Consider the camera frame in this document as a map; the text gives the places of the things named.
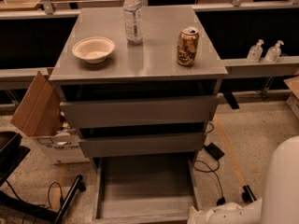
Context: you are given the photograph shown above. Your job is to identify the white paper bowl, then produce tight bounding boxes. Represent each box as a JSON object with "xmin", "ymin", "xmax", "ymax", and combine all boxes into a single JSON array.
[{"xmin": 72, "ymin": 36, "xmax": 115, "ymax": 64}]

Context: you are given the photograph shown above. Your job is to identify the black power adapter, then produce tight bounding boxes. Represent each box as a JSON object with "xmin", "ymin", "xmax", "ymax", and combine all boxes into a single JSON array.
[{"xmin": 204, "ymin": 143, "xmax": 224, "ymax": 161}]

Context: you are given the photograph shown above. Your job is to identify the clear plastic water bottle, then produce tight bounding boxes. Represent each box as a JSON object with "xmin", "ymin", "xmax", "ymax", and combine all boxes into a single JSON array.
[{"xmin": 123, "ymin": 0, "xmax": 143, "ymax": 45}]

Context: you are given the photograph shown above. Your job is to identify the cardboard box at right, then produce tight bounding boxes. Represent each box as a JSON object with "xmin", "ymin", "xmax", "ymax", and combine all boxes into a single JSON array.
[{"xmin": 284, "ymin": 76, "xmax": 299, "ymax": 118}]

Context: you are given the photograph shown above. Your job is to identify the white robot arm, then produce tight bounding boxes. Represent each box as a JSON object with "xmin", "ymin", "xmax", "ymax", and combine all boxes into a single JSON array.
[{"xmin": 187, "ymin": 136, "xmax": 299, "ymax": 224}]

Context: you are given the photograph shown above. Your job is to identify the grey drawer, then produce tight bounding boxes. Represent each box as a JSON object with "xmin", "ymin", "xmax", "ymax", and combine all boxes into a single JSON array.
[
  {"xmin": 60, "ymin": 95, "xmax": 218, "ymax": 128},
  {"xmin": 79, "ymin": 133, "xmax": 206, "ymax": 158},
  {"xmin": 93, "ymin": 154, "xmax": 201, "ymax": 224}
]

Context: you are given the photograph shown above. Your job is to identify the grey bottom drawer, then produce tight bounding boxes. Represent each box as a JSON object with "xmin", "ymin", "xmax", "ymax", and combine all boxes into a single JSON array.
[{"xmin": 93, "ymin": 154, "xmax": 201, "ymax": 224}]

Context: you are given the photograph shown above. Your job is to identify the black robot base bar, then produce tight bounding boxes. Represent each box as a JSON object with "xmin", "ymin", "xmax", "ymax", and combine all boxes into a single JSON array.
[{"xmin": 242, "ymin": 185, "xmax": 256, "ymax": 203}]

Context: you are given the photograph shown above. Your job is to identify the black chair base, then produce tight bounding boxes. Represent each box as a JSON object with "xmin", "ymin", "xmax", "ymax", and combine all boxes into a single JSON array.
[{"xmin": 0, "ymin": 132, "xmax": 85, "ymax": 224}]

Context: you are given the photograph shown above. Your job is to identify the left sanitizer pump bottle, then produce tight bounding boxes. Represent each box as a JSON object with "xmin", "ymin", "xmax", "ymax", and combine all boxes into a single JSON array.
[{"xmin": 247, "ymin": 39, "xmax": 263, "ymax": 63}]

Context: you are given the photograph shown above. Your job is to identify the open cardboard box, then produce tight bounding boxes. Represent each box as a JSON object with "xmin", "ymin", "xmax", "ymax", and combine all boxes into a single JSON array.
[{"xmin": 11, "ymin": 72, "xmax": 88, "ymax": 164}]

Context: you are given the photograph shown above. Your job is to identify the right sanitizer pump bottle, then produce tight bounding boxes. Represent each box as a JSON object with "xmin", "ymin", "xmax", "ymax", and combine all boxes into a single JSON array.
[{"xmin": 265, "ymin": 40, "xmax": 284, "ymax": 63}]

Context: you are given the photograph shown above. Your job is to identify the gold soda can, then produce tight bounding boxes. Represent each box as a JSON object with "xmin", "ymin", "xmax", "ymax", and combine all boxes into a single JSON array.
[{"xmin": 177, "ymin": 27, "xmax": 199, "ymax": 66}]

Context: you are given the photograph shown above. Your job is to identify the grey middle drawer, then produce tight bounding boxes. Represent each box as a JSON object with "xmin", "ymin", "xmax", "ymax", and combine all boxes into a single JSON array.
[{"xmin": 79, "ymin": 133, "xmax": 206, "ymax": 158}]

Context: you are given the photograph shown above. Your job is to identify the grey top drawer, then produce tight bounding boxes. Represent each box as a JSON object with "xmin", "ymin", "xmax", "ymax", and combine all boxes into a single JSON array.
[{"xmin": 60, "ymin": 95, "xmax": 218, "ymax": 128}]

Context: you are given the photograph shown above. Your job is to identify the grey drawer cabinet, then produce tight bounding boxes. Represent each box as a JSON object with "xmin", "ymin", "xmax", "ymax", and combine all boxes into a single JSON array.
[{"xmin": 49, "ymin": 5, "xmax": 228, "ymax": 166}]

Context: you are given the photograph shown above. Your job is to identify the sanitizer pump bottle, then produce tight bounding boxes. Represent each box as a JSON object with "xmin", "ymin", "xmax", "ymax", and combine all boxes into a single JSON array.
[
  {"xmin": 247, "ymin": 39, "xmax": 263, "ymax": 63},
  {"xmin": 265, "ymin": 40, "xmax": 284, "ymax": 63}
]

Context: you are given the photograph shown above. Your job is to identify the black floor cable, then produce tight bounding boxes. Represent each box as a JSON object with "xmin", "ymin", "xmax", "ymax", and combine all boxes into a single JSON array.
[{"xmin": 192, "ymin": 160, "xmax": 226, "ymax": 207}]

